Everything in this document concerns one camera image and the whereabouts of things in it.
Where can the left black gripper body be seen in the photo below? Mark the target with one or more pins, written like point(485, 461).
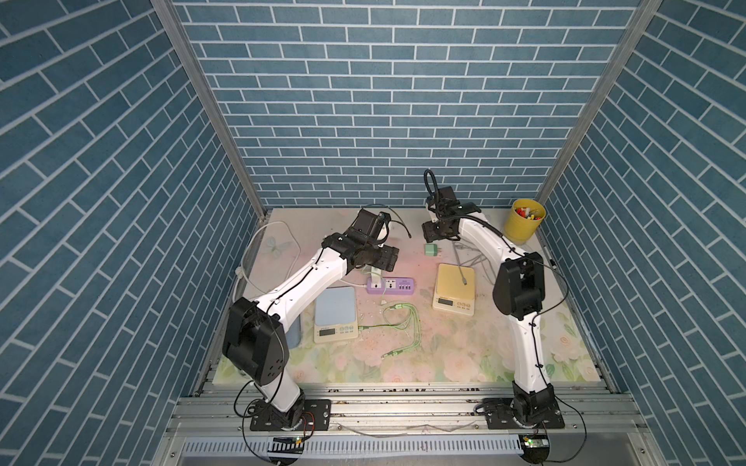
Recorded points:
point(380, 257)

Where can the yellow electronic scale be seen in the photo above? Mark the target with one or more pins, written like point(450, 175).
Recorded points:
point(455, 290)

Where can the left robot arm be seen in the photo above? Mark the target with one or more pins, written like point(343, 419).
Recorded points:
point(255, 339)

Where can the purple power strip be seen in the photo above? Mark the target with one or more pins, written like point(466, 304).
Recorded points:
point(391, 286)

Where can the grey blue case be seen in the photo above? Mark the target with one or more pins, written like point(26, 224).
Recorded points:
point(294, 334)

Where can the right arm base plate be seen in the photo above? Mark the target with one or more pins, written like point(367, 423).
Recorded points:
point(500, 415)

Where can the blue electronic scale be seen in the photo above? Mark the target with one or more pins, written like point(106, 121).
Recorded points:
point(336, 316)

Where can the aluminium rail frame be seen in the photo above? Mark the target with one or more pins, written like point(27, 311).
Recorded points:
point(419, 425)

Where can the green charger adapter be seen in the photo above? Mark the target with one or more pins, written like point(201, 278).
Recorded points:
point(432, 250)

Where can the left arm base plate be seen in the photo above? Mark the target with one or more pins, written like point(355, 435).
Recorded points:
point(305, 414)

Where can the yellow pen cup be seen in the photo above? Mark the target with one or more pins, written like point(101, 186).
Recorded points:
point(523, 220)

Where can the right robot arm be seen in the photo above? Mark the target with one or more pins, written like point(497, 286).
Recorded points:
point(518, 293)

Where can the white charger adapter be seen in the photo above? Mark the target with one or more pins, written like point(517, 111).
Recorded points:
point(375, 278)

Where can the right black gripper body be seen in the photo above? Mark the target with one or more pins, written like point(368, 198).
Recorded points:
point(431, 232)

